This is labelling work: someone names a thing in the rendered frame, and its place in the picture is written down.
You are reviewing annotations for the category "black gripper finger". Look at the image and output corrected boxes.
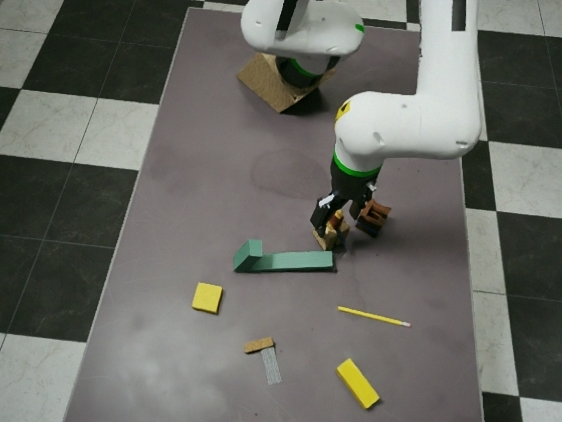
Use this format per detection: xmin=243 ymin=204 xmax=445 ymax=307
xmin=349 ymin=188 xmax=373 ymax=220
xmin=310 ymin=194 xmax=349 ymax=238

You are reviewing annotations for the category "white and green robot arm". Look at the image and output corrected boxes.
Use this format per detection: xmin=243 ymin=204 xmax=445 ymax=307
xmin=241 ymin=0 xmax=482 ymax=192

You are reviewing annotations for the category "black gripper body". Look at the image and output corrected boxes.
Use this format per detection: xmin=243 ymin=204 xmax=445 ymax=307
xmin=329 ymin=178 xmax=368 ymax=204

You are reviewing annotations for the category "try square with wooden stock and grey blade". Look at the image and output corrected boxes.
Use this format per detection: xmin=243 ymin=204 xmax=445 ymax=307
xmin=244 ymin=337 xmax=282 ymax=385

